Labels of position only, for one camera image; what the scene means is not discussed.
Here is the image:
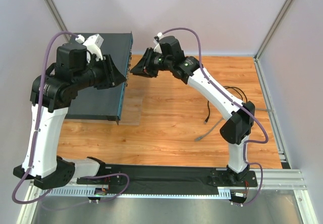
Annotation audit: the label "left aluminium corner post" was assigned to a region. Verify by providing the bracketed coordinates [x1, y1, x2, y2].
[44, 0, 68, 31]

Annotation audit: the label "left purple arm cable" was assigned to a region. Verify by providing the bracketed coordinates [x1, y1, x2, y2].
[12, 31, 79, 205]

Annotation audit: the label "grey ethernet cable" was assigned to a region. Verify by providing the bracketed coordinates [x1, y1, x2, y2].
[194, 109, 275, 142]

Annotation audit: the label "right aluminium corner post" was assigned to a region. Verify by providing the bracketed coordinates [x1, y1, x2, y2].
[253, 0, 294, 61]

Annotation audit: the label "dark blue network switch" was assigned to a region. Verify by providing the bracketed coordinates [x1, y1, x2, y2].
[65, 32, 133, 122]

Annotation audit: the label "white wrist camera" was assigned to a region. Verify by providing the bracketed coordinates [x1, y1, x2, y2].
[153, 32, 164, 53]
[75, 34, 104, 62]

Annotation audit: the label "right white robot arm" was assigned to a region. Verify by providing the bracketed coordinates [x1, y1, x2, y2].
[130, 36, 255, 182]

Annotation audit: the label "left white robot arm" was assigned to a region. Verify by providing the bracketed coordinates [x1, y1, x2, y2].
[13, 42, 126, 190]

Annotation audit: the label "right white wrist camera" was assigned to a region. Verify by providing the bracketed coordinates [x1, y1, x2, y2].
[153, 32, 164, 53]

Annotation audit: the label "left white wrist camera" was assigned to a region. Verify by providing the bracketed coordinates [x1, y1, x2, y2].
[75, 34, 104, 62]

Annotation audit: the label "clear acrylic riser plate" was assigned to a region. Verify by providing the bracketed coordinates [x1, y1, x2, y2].
[120, 83, 145, 126]

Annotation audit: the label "aluminium corner post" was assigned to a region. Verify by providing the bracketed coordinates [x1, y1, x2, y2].
[44, 0, 68, 31]
[253, 0, 294, 61]

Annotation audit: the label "black cable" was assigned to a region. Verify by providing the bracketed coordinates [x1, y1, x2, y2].
[203, 86, 248, 125]

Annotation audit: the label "grey slotted cable duct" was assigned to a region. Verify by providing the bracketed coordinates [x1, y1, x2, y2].
[48, 186, 247, 200]

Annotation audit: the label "aluminium rail frame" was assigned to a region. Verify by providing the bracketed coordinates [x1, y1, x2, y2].
[17, 72, 316, 223]

